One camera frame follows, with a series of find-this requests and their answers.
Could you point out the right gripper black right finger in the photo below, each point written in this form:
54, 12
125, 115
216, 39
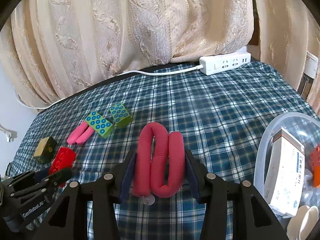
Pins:
252, 216

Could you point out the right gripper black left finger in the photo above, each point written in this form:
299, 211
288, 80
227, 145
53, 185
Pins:
67, 218

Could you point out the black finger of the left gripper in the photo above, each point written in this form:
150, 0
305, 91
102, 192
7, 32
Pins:
32, 181

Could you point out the red toy brick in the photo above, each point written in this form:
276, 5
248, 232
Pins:
64, 159

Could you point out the light pink foam roller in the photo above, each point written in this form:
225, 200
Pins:
81, 134

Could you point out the dark pink foam roller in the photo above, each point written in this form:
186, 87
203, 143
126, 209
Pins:
160, 162

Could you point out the dark green yellow tin box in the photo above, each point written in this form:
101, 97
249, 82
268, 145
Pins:
44, 152

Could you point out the white plastic spoon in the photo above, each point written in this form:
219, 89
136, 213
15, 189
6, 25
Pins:
301, 225

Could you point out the white medicine box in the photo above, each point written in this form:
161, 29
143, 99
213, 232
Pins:
285, 174

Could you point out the green block blue dots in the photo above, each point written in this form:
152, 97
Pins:
100, 124

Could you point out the orange toy brick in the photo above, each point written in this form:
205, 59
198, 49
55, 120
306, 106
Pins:
315, 166

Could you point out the clear plastic bowl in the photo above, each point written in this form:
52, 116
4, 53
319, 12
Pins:
306, 130

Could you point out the cream patterned curtain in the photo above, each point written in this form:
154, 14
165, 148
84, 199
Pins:
51, 49

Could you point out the white power strip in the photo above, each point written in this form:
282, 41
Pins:
220, 63

